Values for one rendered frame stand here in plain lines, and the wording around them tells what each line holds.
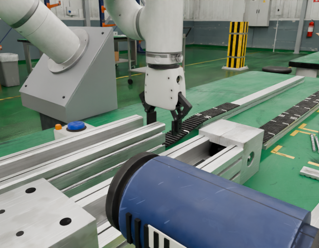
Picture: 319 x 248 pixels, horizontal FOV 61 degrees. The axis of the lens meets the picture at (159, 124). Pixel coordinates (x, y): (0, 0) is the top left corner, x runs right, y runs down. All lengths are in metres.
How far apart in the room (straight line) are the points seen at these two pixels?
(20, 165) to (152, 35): 0.37
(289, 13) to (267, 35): 1.08
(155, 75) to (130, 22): 0.13
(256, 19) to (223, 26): 1.62
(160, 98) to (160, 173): 0.50
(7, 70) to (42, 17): 4.62
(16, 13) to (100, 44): 0.25
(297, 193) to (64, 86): 0.73
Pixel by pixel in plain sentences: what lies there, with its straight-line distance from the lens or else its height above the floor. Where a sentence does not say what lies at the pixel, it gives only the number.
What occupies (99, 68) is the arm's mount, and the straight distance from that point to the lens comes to 0.95.
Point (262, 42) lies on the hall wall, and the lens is 12.26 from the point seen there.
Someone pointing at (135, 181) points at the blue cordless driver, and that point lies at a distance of 0.16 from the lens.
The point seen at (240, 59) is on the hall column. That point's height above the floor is 0.25.
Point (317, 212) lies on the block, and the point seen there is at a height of 0.87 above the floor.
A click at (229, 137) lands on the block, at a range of 0.54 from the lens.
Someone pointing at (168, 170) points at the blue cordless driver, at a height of 1.00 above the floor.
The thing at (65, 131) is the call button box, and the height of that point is 0.84.
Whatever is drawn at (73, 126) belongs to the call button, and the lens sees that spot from 0.67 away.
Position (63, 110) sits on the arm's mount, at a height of 0.82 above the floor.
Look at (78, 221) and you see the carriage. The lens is 0.28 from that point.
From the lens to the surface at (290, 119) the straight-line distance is 0.88.
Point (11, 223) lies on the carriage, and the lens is 0.30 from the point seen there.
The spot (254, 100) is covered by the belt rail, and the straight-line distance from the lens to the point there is 1.10.
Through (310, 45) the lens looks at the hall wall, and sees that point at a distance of 11.72.
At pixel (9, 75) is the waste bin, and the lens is 5.57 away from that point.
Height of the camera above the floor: 1.08
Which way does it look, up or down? 20 degrees down
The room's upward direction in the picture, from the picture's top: straight up
